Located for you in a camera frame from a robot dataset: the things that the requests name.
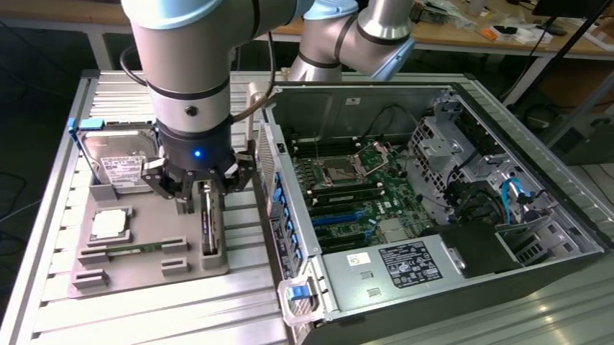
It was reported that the orange and white box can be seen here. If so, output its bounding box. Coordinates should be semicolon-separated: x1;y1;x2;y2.
477;24;552;45

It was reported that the blue wire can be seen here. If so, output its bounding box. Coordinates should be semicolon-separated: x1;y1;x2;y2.
500;178;537;226

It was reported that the silver CPU chip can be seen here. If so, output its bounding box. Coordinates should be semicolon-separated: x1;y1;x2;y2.
91;210;131;239

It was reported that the black open PC case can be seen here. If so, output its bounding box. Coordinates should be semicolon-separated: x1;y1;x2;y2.
249;80;614;345

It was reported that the black wire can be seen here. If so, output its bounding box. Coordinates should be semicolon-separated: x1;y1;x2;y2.
374;103;420;139

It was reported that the silver chipset heat sink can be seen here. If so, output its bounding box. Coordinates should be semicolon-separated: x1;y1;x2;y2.
378;219;410;242

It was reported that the graphics card with silver bracket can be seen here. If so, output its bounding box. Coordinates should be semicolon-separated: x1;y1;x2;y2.
198;178;228;258

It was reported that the clear plastic case latch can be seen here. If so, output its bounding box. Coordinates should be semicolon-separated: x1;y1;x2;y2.
278;276;324;326

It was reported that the wooden desk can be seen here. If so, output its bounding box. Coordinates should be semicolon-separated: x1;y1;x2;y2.
0;0;614;58

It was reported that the blue plastic disk rail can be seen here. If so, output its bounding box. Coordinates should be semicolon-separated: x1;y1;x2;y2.
69;117;107;144

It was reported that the black monitor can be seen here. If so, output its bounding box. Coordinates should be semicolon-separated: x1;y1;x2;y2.
531;0;600;18

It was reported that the CPU socket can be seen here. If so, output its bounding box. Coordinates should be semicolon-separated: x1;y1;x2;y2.
320;156;360;185

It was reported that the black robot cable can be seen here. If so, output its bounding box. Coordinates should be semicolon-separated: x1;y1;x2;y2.
119;31;281;125

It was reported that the blue expansion slot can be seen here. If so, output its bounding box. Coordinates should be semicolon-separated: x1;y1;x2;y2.
312;211;365;226

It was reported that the silver perforated disk bay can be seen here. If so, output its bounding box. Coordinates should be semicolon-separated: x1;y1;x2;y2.
408;91;513;216

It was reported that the grey parts rack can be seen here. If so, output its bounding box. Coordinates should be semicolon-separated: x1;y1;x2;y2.
67;125;233;299

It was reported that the green RAM stick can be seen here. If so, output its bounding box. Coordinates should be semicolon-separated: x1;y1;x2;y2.
106;243;165;254

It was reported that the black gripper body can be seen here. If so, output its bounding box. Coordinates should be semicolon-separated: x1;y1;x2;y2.
155;121;238;181

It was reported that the grey power supply unit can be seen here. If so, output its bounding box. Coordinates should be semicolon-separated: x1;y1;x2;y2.
320;236;469;314

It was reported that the black slanted pole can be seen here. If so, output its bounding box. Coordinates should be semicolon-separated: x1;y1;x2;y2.
498;0;600;105

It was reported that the green motherboard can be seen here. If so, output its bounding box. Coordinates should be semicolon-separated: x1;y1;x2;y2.
288;136;448;253

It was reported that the silver hard disk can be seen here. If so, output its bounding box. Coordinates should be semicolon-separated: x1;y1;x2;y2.
79;124;161;195

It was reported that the metal socket cover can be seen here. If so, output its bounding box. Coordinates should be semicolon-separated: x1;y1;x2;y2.
353;142;393;175

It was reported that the black installed RAM stick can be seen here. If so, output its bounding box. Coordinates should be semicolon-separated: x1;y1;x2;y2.
310;189;385;204

